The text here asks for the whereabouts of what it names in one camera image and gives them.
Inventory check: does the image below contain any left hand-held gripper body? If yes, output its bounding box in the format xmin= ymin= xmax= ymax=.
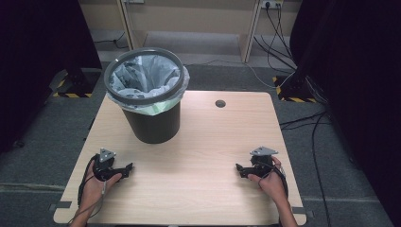
xmin=93 ymin=148 xmax=118 ymax=183

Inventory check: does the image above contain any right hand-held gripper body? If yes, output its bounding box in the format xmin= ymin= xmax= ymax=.
xmin=249 ymin=146 xmax=280 ymax=178

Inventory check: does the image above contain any dark grey trash can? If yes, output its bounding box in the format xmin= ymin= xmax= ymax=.
xmin=103 ymin=46 xmax=191 ymax=145

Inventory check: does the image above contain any white printed plastic trash bag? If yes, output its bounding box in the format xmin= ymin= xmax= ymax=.
xmin=107 ymin=54 xmax=191 ymax=117

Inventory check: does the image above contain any person's right hand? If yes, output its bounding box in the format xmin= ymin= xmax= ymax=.
xmin=247 ymin=156 xmax=288 ymax=206

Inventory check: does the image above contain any person's left hand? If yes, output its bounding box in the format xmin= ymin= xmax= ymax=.
xmin=81 ymin=163 xmax=124 ymax=210

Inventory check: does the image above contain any grey tape strip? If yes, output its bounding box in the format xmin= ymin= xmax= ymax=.
xmin=48 ymin=201 xmax=73 ymax=212
xmin=291 ymin=206 xmax=315 ymax=218

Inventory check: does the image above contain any black stand base striped tape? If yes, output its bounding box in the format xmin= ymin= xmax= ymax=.
xmin=272 ymin=75 xmax=318 ymax=104
xmin=51 ymin=67 xmax=102 ymax=99

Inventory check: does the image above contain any black curtain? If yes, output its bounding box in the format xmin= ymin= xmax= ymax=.
xmin=0 ymin=0 xmax=103 ymax=155
xmin=288 ymin=0 xmax=401 ymax=227

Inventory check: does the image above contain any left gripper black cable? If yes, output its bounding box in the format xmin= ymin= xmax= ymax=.
xmin=77 ymin=153 xmax=100 ymax=208

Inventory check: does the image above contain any black power cable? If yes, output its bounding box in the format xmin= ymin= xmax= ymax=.
xmin=265 ymin=4 xmax=297 ymax=64
xmin=253 ymin=35 xmax=298 ymax=71

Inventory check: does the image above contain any thin black floor cable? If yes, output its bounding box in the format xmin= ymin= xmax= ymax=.
xmin=94 ymin=31 xmax=129 ymax=50

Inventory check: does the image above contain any white wall socket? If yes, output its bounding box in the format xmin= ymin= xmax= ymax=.
xmin=260 ymin=0 xmax=284 ymax=9

